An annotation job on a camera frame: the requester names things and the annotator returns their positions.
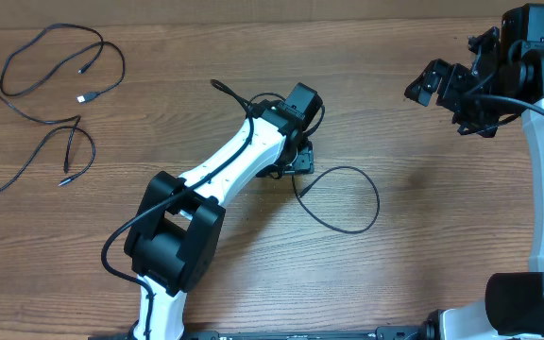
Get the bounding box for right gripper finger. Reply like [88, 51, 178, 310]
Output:
[404, 59, 449, 107]
[436, 63, 468, 107]

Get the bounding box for black USB-A cable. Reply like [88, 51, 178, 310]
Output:
[0, 23, 127, 104]

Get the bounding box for black USB-C cable short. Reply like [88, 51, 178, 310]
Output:
[0, 87, 97, 200]

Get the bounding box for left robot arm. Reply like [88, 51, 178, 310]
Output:
[124, 83, 323, 339]

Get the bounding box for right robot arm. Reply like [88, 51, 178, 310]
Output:
[404, 3, 544, 339]

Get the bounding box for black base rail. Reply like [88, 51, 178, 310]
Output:
[87, 325, 424, 340]

